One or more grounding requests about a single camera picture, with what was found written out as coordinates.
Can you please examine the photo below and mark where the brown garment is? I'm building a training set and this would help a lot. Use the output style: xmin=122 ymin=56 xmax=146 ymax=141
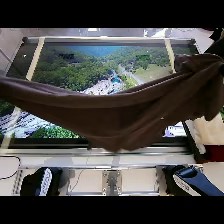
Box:
xmin=0 ymin=53 xmax=224 ymax=153

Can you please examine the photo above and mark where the black cable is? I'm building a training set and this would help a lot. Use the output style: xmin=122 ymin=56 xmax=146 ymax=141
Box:
xmin=0 ymin=154 xmax=22 ymax=182

